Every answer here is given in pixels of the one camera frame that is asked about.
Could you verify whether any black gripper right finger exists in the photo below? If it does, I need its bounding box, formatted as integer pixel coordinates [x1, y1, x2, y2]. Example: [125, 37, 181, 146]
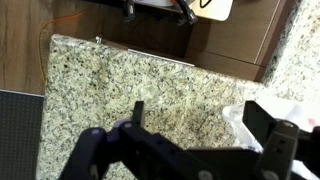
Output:
[242, 99, 320, 180]

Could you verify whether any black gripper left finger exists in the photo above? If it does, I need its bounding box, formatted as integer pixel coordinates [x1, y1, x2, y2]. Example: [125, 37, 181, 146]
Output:
[58, 100, 214, 180]

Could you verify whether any clear plastic bag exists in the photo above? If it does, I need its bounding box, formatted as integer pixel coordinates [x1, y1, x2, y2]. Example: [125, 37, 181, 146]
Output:
[222, 94, 320, 180]

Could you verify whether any wooden counter cabinet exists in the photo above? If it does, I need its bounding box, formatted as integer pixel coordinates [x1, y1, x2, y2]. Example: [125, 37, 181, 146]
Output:
[53, 0, 296, 83]

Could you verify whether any black dotted mat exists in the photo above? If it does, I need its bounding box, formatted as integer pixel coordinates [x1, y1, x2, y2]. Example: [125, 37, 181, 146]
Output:
[0, 89, 45, 180]

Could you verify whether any light wooden board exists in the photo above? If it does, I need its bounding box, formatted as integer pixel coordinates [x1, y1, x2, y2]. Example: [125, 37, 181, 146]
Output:
[190, 0, 234, 22]

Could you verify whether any orange cable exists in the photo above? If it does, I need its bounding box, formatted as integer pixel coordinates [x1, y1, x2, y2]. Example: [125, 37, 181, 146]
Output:
[37, 9, 89, 84]

